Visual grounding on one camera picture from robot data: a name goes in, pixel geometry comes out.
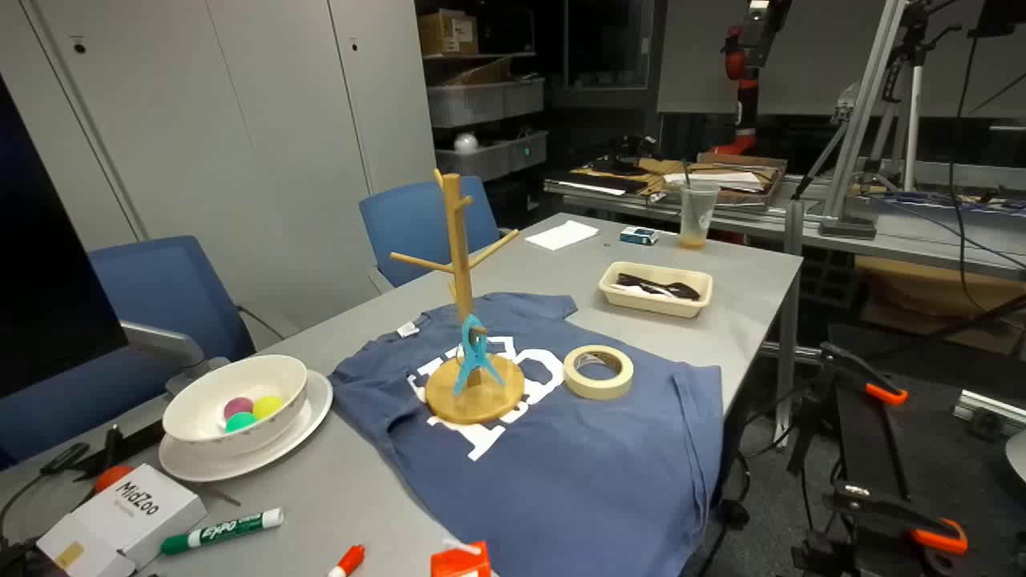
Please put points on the wooden mug tree hanger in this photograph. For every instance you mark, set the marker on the wooden mug tree hanger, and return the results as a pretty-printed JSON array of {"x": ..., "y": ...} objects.
[{"x": 459, "y": 266}]

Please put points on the blue printed t-shirt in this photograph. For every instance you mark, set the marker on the blue printed t-shirt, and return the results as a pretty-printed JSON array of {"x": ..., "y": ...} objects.
[{"x": 597, "y": 481}]

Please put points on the white paper sheet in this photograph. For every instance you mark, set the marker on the white paper sheet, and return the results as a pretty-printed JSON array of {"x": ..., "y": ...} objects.
[{"x": 562, "y": 235}]

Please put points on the beige masking tape roll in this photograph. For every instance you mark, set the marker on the beige masking tape roll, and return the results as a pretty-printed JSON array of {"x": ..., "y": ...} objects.
[{"x": 571, "y": 373}]

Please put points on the black sunglasses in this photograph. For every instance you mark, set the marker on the black sunglasses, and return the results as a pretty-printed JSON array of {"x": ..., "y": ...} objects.
[{"x": 641, "y": 282}]

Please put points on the beige plastic tray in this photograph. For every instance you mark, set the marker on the beige plastic tray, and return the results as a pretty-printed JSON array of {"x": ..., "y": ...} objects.
[{"x": 641, "y": 301}]

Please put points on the grey shelf bin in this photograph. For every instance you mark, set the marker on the grey shelf bin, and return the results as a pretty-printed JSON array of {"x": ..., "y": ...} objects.
[
  {"x": 481, "y": 99},
  {"x": 499, "y": 159}
]

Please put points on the small blue box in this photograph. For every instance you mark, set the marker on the small blue box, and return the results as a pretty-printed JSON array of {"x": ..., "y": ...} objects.
[{"x": 634, "y": 235}]

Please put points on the clear plastic cup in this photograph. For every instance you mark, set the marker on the clear plastic cup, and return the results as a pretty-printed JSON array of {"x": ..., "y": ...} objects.
[{"x": 697, "y": 218}]

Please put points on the wooden board stack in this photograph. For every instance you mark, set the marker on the wooden board stack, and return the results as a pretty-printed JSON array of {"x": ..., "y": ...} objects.
[{"x": 739, "y": 179}]

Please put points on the white bowl with fruit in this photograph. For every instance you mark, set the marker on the white bowl with fruit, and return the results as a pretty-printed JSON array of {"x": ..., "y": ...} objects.
[{"x": 290, "y": 435}]

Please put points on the brown cardboard box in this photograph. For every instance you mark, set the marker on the brown cardboard box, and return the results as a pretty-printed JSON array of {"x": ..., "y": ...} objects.
[{"x": 447, "y": 33}]

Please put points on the yellow round disc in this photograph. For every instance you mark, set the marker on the yellow round disc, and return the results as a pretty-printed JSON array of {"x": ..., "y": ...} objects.
[{"x": 268, "y": 405}]

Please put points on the red orange small box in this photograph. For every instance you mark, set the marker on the red orange small box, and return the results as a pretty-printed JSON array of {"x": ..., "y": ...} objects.
[{"x": 463, "y": 561}]

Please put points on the pink round disc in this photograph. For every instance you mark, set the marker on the pink round disc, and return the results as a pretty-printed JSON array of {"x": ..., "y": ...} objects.
[{"x": 234, "y": 408}]

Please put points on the green round disc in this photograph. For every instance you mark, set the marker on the green round disc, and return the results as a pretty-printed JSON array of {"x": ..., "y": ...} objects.
[{"x": 240, "y": 423}]

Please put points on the red marker pen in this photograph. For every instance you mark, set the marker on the red marker pen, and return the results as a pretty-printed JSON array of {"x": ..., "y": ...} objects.
[{"x": 348, "y": 558}]

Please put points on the red background robot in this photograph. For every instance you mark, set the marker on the red background robot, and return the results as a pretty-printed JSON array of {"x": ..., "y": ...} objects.
[{"x": 741, "y": 66}]

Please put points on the white tall cabinet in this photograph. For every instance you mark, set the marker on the white tall cabinet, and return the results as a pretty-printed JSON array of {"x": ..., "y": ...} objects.
[{"x": 211, "y": 128}]

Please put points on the green marker pen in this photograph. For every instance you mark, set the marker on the green marker pen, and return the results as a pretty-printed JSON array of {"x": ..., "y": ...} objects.
[{"x": 211, "y": 533}]

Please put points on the grey background workbench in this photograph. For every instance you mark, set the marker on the grey background workbench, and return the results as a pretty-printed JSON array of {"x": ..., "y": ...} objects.
[{"x": 919, "y": 238}]

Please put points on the white cardboard box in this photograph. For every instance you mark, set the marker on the white cardboard box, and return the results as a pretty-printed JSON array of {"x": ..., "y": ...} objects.
[{"x": 130, "y": 513}]

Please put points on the black computer monitor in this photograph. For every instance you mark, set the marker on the black computer monitor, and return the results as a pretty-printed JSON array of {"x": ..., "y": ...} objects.
[{"x": 42, "y": 278}]

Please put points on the aluminium frame post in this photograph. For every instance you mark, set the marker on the aluminium frame post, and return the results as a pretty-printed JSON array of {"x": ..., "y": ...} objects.
[{"x": 861, "y": 118}]

